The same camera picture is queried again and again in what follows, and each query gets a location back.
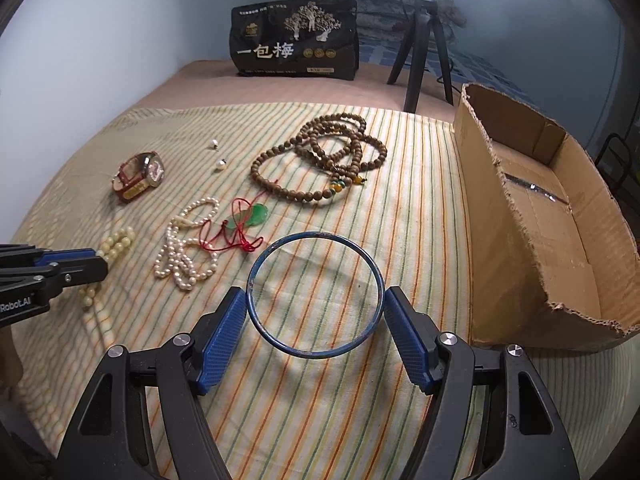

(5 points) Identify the cream bead bracelet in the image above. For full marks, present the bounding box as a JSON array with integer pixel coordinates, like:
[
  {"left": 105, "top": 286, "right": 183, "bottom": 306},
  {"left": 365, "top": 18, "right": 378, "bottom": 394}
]
[{"left": 77, "top": 224, "right": 138, "bottom": 309}]

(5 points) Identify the white pearl necklace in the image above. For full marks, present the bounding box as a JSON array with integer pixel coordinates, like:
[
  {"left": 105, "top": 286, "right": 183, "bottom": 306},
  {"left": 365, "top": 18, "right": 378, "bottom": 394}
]
[{"left": 152, "top": 195, "right": 222, "bottom": 292}]

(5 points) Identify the dark blue bangle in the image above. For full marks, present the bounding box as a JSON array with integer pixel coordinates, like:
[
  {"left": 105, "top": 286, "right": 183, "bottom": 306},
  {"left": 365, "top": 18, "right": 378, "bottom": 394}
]
[{"left": 245, "top": 231, "right": 385, "bottom": 360}]

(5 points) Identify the green jade pendant red cord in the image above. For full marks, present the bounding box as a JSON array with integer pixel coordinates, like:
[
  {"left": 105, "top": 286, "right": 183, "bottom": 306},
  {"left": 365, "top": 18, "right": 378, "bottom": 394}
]
[{"left": 199, "top": 197, "right": 271, "bottom": 254}]

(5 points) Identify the wooden bead necklace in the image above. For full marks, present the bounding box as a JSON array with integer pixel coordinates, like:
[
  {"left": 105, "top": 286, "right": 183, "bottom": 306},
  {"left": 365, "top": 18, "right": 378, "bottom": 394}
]
[{"left": 249, "top": 112, "right": 388, "bottom": 205}]

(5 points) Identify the cardboard box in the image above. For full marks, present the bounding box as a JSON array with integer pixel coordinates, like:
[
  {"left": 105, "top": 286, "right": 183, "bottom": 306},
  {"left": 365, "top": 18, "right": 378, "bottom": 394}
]
[{"left": 454, "top": 84, "right": 639, "bottom": 351}]

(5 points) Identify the striped yellow cloth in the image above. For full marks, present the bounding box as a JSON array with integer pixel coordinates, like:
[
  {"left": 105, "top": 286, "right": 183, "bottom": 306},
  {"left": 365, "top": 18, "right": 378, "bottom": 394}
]
[{"left": 8, "top": 101, "right": 640, "bottom": 480}]

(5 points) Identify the tan bed blanket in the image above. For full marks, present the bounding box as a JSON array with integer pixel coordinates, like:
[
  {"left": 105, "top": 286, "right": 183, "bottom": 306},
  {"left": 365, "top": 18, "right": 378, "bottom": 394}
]
[{"left": 134, "top": 58, "right": 461, "bottom": 124}]

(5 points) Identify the black metal shoe rack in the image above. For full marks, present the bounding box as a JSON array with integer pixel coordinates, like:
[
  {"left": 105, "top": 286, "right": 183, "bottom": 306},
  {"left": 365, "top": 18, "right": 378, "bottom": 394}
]
[{"left": 594, "top": 132, "right": 638, "bottom": 194}]

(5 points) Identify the blue patterned bed sheet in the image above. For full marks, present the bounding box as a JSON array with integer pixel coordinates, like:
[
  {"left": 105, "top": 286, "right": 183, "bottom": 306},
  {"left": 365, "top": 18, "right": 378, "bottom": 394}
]
[{"left": 359, "top": 37, "right": 536, "bottom": 106}]

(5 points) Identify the black snack bag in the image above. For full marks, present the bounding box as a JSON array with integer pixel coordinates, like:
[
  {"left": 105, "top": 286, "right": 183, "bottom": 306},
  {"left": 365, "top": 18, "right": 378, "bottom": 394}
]
[{"left": 229, "top": 0, "right": 359, "bottom": 80}]

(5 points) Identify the black tripod stand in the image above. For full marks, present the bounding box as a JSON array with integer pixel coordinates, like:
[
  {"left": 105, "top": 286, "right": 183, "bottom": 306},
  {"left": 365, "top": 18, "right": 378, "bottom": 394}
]
[{"left": 387, "top": 0, "right": 454, "bottom": 114}]

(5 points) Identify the folded floral quilt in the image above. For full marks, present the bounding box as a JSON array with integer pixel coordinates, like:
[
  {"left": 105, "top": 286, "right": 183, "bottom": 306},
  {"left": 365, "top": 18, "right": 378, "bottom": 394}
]
[{"left": 294, "top": 0, "right": 469, "bottom": 32}]

